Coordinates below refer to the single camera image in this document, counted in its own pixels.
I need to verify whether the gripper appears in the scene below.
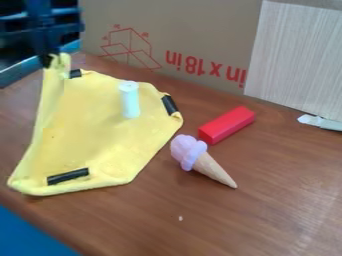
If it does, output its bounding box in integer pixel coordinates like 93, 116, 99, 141
28, 0, 58, 58

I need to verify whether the yellow cloth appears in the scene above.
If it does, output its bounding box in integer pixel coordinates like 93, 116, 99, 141
5, 52, 185, 197

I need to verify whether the white toy cylinder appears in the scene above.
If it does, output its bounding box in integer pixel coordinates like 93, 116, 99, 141
116, 80, 143, 120

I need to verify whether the cardboard box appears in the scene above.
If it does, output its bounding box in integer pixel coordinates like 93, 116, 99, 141
78, 0, 265, 97

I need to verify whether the toy ice cream cone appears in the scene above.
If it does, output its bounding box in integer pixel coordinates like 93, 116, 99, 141
168, 133, 240, 190

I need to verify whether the red block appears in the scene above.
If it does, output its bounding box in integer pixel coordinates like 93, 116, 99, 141
196, 105, 257, 146

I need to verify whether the light wooden board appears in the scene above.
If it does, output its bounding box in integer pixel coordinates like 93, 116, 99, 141
243, 0, 342, 123

